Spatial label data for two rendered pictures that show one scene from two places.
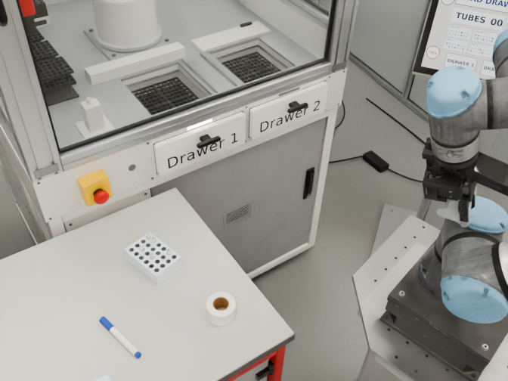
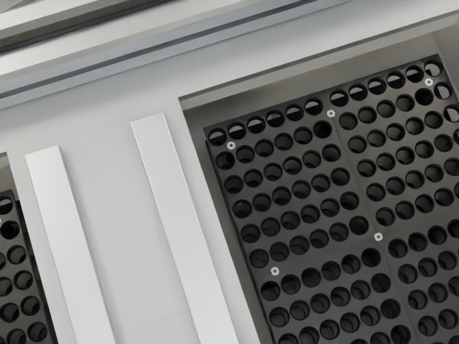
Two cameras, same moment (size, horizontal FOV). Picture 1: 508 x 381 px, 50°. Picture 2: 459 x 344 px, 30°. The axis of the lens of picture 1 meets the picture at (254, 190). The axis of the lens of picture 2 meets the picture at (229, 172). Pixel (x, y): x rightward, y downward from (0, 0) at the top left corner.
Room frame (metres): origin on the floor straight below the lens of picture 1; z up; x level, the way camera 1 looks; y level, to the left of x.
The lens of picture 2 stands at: (1.52, 0.22, 1.47)
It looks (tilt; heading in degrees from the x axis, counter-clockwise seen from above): 74 degrees down; 201
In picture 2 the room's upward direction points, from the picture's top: 3 degrees counter-clockwise
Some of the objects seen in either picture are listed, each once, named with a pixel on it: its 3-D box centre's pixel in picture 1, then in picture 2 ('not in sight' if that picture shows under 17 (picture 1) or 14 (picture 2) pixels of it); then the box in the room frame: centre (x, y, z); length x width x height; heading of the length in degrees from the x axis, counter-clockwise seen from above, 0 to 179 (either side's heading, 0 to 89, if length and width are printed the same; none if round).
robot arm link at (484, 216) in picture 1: (472, 231); not in sight; (0.78, -0.46, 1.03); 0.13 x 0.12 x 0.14; 167
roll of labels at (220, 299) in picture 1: (221, 308); not in sight; (0.73, 0.06, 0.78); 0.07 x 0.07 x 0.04
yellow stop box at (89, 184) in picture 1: (95, 188); not in sight; (1.01, 0.41, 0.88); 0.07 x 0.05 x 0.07; 126
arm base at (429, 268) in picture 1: (456, 264); not in sight; (0.79, -0.47, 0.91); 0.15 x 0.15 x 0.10
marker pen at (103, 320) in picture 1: (119, 336); not in sight; (0.65, 0.29, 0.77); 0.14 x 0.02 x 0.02; 49
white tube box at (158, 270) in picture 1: (153, 258); not in sight; (0.87, 0.25, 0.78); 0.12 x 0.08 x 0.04; 51
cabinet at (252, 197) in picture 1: (156, 166); not in sight; (1.64, 0.40, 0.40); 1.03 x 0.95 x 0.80; 126
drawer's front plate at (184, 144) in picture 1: (202, 144); not in sight; (1.22, 0.16, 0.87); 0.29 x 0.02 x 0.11; 126
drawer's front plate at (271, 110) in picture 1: (289, 109); not in sight; (1.41, -0.10, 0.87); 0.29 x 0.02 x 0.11; 126
